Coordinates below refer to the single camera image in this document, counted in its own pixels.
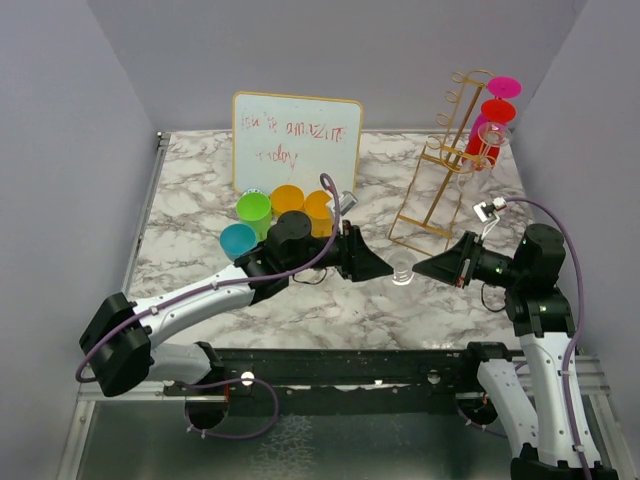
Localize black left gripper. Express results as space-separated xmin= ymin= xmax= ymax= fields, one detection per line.
xmin=285 ymin=221 xmax=394 ymax=283

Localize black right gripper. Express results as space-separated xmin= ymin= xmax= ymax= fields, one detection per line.
xmin=414 ymin=229 xmax=527 ymax=287

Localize yellow plastic wine glass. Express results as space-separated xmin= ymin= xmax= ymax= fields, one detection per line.
xmin=304 ymin=190 xmax=333 ymax=238

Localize orange plastic wine glass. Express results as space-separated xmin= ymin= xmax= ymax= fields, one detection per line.
xmin=270 ymin=184 xmax=305 ymax=218

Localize green plastic wine glass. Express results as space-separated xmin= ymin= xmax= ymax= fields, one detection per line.
xmin=236 ymin=192 xmax=272 ymax=242

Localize blue plastic wine glass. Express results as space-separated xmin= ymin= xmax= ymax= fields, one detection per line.
xmin=219 ymin=223 xmax=257 ymax=261

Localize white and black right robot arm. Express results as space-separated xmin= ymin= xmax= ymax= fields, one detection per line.
xmin=413 ymin=224 xmax=618 ymax=479

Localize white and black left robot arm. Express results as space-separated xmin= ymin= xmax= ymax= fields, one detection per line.
xmin=76 ymin=211 xmax=393 ymax=397

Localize red plastic wine glass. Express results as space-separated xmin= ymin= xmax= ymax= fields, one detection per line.
xmin=465 ymin=122 xmax=508 ymax=171

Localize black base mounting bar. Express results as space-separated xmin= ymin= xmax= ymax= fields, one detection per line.
xmin=162 ymin=344 xmax=521 ymax=416

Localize blue labelled round container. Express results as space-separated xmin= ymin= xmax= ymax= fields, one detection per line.
xmin=242 ymin=188 xmax=264 ymax=196

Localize yellow framed whiteboard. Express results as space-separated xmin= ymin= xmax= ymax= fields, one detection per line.
xmin=232 ymin=91 xmax=364 ymax=195

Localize gold wire wine glass rack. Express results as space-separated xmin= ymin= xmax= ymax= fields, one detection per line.
xmin=387 ymin=69 xmax=495 ymax=255

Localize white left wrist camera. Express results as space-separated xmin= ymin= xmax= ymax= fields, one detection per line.
xmin=339 ymin=191 xmax=358 ymax=215

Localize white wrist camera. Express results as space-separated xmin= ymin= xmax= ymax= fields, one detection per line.
xmin=339 ymin=191 xmax=358 ymax=215
xmin=473 ymin=197 xmax=506 ymax=240

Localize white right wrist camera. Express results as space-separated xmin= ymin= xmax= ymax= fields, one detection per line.
xmin=473 ymin=197 xmax=506 ymax=240

